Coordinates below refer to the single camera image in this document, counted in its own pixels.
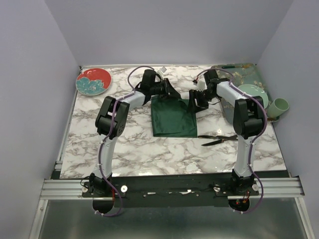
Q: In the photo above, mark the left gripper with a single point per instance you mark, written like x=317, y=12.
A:
x=168, y=89

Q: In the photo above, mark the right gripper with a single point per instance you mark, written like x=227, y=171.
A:
x=193, y=94

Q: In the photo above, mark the dark green cloth napkin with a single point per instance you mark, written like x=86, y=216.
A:
x=171, y=118

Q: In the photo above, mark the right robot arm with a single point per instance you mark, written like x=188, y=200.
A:
x=249, y=121

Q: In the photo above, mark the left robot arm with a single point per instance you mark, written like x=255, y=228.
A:
x=111, y=122

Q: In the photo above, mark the floral teal serving tray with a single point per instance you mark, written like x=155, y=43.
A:
x=244, y=73

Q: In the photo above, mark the light green plate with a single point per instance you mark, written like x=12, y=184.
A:
x=255, y=91

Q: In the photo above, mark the red plate with blue flower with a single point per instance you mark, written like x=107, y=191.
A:
x=93, y=82

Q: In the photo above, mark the light green cup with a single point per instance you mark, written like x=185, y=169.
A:
x=277, y=108

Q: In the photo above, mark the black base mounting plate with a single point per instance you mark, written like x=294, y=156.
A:
x=173, y=201

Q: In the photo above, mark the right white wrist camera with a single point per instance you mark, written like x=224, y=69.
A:
x=200, y=86

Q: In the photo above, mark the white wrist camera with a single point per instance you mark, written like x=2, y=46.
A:
x=200, y=86
x=161, y=72

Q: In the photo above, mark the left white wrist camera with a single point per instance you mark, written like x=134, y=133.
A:
x=161, y=72

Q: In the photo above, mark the aluminium frame rail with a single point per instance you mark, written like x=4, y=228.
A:
x=164, y=186

